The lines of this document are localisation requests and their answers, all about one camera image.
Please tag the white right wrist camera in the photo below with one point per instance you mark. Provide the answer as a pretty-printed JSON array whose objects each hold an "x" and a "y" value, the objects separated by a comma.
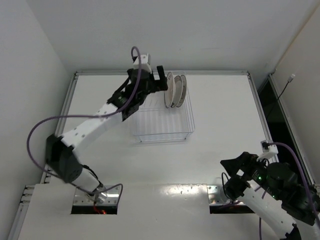
[{"x": 269, "y": 150}]

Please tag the black line white plate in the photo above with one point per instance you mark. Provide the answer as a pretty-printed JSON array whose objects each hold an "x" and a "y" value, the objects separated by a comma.
[{"x": 184, "y": 91}]

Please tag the aluminium table frame rail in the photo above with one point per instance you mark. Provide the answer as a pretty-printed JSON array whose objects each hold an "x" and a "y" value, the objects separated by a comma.
[{"x": 119, "y": 125}]

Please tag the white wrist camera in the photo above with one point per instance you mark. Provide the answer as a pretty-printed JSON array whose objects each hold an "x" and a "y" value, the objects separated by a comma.
[
  {"x": 145, "y": 60},
  {"x": 269, "y": 150}
]

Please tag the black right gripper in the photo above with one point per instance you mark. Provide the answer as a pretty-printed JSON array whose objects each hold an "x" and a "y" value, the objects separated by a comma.
[{"x": 241, "y": 166}]

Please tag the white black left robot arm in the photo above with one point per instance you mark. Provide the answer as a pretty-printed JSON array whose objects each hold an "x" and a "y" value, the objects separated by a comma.
[{"x": 63, "y": 151}]

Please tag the white wire dish rack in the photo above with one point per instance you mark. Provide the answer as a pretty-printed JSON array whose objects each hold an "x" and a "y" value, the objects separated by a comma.
[{"x": 155, "y": 123}]

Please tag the green rim white plate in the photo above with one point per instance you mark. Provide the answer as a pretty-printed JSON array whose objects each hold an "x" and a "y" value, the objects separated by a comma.
[{"x": 178, "y": 91}]

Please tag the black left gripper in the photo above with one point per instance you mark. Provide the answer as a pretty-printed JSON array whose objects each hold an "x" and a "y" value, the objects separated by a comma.
[{"x": 155, "y": 83}]

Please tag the sunburst pattern white plate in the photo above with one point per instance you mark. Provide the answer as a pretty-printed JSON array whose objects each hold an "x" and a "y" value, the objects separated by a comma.
[{"x": 170, "y": 92}]

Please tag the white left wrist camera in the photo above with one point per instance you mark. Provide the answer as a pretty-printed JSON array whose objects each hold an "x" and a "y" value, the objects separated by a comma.
[{"x": 145, "y": 60}]

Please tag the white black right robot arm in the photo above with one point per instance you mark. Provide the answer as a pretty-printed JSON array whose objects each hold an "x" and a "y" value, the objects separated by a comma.
[{"x": 272, "y": 191}]

